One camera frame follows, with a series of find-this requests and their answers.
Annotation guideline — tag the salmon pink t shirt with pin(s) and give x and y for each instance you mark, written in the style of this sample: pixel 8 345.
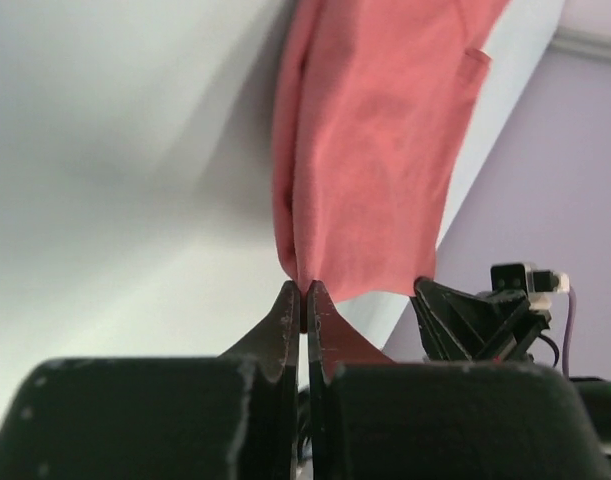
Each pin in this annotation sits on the salmon pink t shirt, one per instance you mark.
pixel 372 105

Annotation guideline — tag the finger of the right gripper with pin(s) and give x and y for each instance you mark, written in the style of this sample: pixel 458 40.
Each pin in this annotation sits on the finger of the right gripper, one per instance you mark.
pixel 446 320

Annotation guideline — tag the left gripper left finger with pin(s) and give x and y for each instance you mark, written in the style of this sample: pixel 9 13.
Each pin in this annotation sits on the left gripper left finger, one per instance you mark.
pixel 233 416

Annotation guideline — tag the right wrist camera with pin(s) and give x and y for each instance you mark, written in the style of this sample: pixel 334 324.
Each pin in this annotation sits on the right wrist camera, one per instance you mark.
pixel 538 284

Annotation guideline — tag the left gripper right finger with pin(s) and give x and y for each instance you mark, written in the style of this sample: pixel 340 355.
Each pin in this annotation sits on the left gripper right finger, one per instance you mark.
pixel 373 418

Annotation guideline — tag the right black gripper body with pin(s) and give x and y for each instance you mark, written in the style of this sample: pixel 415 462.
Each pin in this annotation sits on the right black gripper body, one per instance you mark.
pixel 498 326

